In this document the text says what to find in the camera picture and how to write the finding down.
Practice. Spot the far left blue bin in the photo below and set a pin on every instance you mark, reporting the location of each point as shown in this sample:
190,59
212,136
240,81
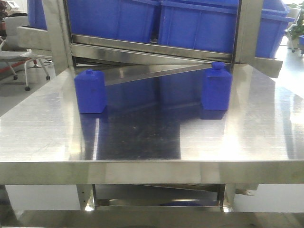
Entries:
36,15

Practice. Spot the blue storage bin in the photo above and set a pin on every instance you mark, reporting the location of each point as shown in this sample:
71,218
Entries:
208,25
130,20

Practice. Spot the far right blue bin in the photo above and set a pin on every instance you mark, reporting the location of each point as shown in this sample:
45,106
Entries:
274,21

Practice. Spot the blue plastic part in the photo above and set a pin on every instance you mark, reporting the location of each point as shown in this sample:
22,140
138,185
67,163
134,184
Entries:
216,87
90,91

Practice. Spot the green potted plant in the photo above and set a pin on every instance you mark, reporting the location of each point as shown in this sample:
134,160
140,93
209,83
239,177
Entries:
296,11

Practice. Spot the grey office chair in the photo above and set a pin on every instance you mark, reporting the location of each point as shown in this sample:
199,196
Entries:
10,51

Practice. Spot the left blue storage bin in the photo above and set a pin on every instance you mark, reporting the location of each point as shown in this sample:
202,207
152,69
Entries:
130,20

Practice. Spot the right blue storage bin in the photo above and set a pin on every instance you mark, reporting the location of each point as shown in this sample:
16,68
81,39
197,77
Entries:
208,25

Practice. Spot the stainless steel shelf rack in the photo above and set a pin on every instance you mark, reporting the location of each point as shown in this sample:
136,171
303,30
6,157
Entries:
66,49

